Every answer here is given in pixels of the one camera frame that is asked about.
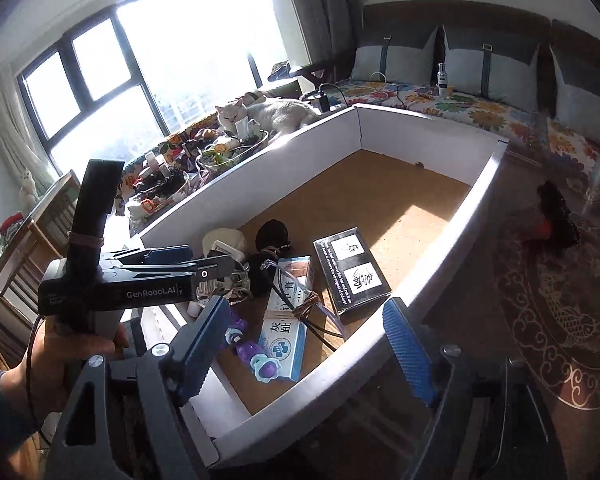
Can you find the person's left forearm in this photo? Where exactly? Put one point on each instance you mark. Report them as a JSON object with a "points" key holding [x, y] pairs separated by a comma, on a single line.
{"points": [[16, 426]]}

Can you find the blue white toothpaste box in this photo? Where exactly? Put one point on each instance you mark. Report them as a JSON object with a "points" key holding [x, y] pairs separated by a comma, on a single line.
{"points": [[282, 335]]}

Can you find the black charger with cable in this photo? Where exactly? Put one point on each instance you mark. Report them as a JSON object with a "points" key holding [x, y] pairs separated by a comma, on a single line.
{"points": [[326, 98]]}

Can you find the small white spray bottle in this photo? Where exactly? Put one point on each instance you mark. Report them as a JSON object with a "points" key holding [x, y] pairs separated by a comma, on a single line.
{"points": [[442, 81]]}

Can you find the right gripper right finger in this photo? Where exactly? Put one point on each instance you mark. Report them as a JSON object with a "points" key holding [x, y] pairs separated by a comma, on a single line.
{"points": [[488, 418]]}

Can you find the white cat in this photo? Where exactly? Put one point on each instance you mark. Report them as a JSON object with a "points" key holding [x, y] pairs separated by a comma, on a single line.
{"points": [[275, 115]]}

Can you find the black framed calligraphy box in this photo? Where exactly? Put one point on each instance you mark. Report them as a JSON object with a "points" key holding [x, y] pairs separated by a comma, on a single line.
{"points": [[353, 276]]}

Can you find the grey pillow far left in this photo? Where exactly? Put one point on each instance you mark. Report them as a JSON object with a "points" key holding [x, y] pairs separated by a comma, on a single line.
{"points": [[403, 54]]}

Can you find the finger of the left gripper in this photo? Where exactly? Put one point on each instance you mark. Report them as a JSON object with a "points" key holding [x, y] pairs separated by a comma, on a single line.
{"points": [[195, 270], [153, 256]]}

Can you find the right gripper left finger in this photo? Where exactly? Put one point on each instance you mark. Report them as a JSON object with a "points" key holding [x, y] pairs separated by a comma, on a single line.
{"points": [[123, 418]]}

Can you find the black fuzzy scrunchie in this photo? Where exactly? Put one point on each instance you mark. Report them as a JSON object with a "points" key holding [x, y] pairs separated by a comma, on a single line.
{"points": [[553, 206]]}

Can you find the wooden chair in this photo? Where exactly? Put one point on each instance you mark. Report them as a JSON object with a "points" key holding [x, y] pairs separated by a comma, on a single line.
{"points": [[42, 238]]}

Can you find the red packet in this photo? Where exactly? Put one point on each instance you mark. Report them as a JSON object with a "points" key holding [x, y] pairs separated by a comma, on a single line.
{"points": [[542, 231]]}

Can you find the white lotion bottle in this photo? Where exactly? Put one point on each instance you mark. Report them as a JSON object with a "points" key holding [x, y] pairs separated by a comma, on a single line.
{"points": [[228, 241]]}

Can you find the grey pillow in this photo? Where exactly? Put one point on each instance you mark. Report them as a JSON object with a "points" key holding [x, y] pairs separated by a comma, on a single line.
{"points": [[403, 54], [498, 66], [578, 94]]}

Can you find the clear eyeglasses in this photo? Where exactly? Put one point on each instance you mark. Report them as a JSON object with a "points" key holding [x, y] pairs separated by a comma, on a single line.
{"points": [[290, 281]]}

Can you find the person's left hand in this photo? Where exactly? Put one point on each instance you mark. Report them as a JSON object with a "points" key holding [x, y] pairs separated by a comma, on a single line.
{"points": [[36, 386]]}

